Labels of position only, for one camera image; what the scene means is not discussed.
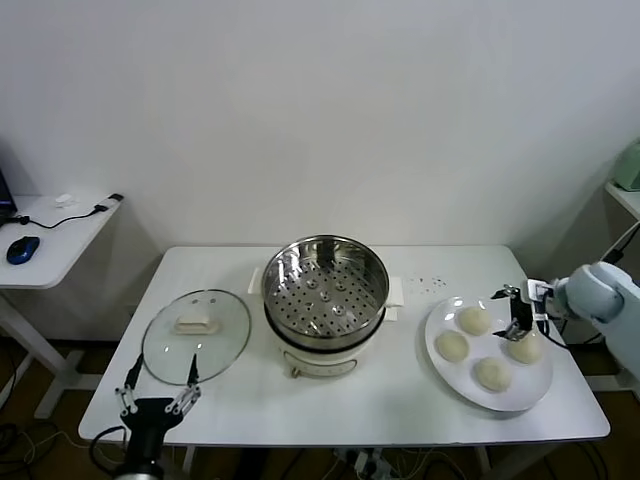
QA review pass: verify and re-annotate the black cable with adapter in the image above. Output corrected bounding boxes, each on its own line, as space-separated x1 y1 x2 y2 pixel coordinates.
0 192 125 231

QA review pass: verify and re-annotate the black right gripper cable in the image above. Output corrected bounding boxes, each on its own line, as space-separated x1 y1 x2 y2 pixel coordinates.
537 319 571 350

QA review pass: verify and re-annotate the steel steamer pot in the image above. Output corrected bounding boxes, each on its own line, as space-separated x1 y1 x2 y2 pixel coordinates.
248 267 405 380

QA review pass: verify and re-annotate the glass pot lid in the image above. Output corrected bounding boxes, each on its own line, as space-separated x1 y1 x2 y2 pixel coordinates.
141 288 252 386

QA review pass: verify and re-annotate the white shelf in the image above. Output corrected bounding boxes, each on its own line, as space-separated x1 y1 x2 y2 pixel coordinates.
603 180 640 221

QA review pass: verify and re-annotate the dark laptop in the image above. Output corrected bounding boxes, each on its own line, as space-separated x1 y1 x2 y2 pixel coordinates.
0 137 19 226

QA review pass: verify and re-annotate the blue computer mouse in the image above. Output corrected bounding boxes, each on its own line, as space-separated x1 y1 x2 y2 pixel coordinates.
5 235 41 265

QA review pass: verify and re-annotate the white side table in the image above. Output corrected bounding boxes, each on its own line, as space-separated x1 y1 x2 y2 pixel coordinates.
0 193 124 421

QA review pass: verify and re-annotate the black wall cable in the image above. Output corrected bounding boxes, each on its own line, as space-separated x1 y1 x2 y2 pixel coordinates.
597 227 636 274

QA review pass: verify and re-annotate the steel steamer basket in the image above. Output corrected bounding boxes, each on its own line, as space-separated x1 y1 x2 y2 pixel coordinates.
262 234 390 351

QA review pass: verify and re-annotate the white steamed baozi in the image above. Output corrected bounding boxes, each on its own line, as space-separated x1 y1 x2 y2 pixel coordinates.
507 332 544 365
434 329 470 362
458 305 492 336
473 356 514 394

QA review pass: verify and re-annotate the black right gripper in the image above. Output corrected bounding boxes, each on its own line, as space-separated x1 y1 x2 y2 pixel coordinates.
490 284 535 344

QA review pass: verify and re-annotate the white power strip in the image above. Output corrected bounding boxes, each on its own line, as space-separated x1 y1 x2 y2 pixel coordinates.
333 447 396 480

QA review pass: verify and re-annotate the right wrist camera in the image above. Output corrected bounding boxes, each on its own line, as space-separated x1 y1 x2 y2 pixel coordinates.
522 279 551 321

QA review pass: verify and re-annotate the pale green appliance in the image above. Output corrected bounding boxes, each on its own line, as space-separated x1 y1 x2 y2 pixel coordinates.
612 139 640 192

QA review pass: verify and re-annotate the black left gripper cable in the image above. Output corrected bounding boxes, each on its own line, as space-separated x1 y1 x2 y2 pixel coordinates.
88 424 126 480

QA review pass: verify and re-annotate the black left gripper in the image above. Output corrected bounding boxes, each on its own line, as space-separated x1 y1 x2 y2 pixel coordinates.
114 352 203 466

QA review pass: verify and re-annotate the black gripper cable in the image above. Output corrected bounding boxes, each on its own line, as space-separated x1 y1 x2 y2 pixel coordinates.
537 319 571 350
88 424 126 480

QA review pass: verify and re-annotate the white plate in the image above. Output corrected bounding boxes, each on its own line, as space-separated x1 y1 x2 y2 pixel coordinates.
424 295 555 413

